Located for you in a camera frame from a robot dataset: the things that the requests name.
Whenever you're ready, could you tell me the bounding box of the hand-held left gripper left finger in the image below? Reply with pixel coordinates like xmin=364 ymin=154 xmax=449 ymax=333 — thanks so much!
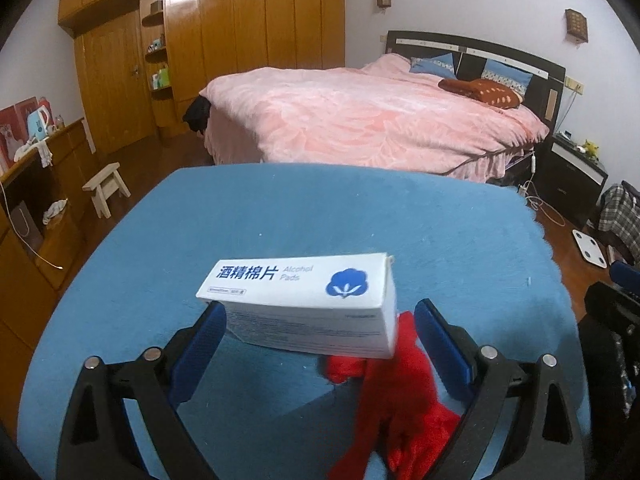
xmin=55 ymin=300 xmax=229 ymax=480

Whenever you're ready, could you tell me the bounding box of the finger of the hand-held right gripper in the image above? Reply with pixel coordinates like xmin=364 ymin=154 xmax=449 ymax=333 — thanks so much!
xmin=584 ymin=282 xmax=640 ymax=327
xmin=609 ymin=260 xmax=640 ymax=305

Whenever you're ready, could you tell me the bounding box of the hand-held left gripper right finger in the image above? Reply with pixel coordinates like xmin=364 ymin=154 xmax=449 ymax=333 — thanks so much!
xmin=413 ymin=297 xmax=587 ymax=480

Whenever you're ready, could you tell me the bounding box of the white and blue cardboard box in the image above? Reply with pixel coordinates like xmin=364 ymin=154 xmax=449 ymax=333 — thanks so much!
xmin=194 ymin=251 xmax=400 ymax=360

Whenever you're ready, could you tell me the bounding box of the white bathroom scale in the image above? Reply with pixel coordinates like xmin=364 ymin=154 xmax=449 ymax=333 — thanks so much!
xmin=572 ymin=228 xmax=610 ymax=269

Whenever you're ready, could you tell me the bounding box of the plaid cloth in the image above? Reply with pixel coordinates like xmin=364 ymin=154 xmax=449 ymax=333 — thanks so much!
xmin=597 ymin=182 xmax=640 ymax=267

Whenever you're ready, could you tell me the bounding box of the red cloth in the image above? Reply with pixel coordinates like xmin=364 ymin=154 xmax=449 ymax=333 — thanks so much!
xmin=320 ymin=310 xmax=464 ymax=480

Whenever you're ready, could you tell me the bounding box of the black nightstand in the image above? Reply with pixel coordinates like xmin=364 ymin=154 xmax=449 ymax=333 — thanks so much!
xmin=542 ymin=132 xmax=610 ymax=229

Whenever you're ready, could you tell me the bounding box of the blue tablecloth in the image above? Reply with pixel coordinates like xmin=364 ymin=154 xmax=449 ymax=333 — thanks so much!
xmin=16 ymin=162 xmax=587 ymax=480

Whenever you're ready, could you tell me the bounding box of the wooden desk cabinet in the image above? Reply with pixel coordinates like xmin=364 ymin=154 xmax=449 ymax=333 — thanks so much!
xmin=0 ymin=117 xmax=102 ymax=362

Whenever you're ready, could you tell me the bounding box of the small wooden stool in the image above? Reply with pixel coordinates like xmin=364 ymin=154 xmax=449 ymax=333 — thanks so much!
xmin=82 ymin=162 xmax=132 ymax=219

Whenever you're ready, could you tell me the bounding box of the white crumpled cloth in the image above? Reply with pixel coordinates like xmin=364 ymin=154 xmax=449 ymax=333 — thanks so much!
xmin=42 ymin=198 xmax=69 ymax=225

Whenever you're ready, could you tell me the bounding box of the paper bag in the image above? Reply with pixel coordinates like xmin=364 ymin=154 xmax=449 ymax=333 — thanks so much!
xmin=9 ymin=199 xmax=44 ymax=251

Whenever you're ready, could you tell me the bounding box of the dark wooden headboard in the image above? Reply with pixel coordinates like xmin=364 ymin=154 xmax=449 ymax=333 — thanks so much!
xmin=384 ymin=29 xmax=567 ymax=136

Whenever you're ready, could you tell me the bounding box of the black cloth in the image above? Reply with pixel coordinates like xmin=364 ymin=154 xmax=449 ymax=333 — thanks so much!
xmin=182 ymin=95 xmax=214 ymax=136

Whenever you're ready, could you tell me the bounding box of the brown dotted pillow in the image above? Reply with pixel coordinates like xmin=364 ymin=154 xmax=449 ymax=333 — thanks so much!
xmin=438 ymin=77 xmax=524 ymax=110

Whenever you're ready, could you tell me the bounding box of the blue pillow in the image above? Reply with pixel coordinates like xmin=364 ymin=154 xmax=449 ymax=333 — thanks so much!
xmin=409 ymin=53 xmax=457 ymax=76
xmin=482 ymin=58 xmax=534 ymax=96

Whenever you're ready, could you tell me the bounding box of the bed with pink blanket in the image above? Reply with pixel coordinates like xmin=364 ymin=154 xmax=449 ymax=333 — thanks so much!
xmin=198 ymin=52 xmax=551 ymax=184

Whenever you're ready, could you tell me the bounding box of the red picture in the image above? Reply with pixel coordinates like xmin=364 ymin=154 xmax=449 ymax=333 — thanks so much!
xmin=0 ymin=95 xmax=39 ymax=169

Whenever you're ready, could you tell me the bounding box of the wooden wardrobe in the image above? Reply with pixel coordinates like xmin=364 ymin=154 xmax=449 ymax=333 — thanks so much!
xmin=58 ymin=0 xmax=347 ymax=156

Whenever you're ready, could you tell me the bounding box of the white charger cable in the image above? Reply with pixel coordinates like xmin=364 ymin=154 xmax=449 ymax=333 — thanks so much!
xmin=524 ymin=149 xmax=566 ymax=226

